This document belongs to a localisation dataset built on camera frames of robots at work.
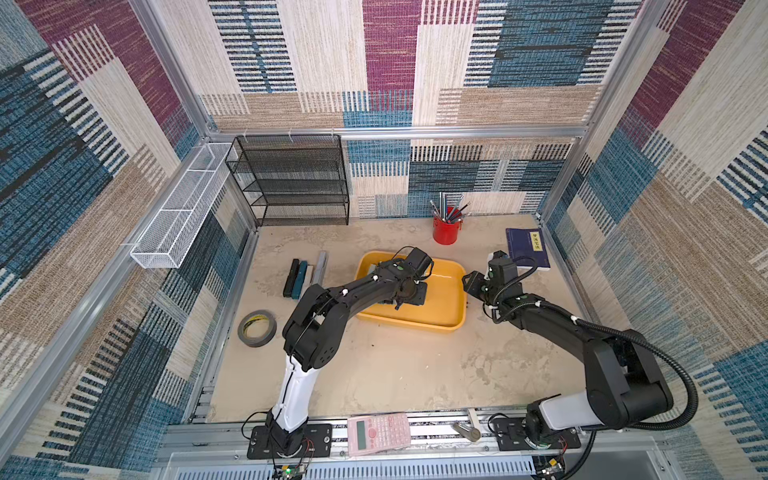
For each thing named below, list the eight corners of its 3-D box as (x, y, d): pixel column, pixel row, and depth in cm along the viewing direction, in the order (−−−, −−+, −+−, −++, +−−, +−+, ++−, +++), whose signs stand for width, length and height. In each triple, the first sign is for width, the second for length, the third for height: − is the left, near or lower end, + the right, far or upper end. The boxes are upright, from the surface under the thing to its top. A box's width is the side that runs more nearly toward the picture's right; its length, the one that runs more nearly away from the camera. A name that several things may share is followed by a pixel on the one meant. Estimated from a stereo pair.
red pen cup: (434, 244, 116) (436, 232, 110) (432, 229, 121) (433, 217, 116) (461, 244, 116) (464, 232, 110) (458, 229, 121) (461, 217, 115)
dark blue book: (515, 270, 108) (518, 266, 106) (503, 232, 120) (505, 228, 118) (553, 270, 108) (556, 266, 106) (537, 232, 120) (539, 228, 118)
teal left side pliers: (295, 299, 101) (292, 292, 98) (302, 267, 110) (300, 260, 107) (303, 299, 101) (300, 292, 98) (310, 267, 110) (307, 260, 107)
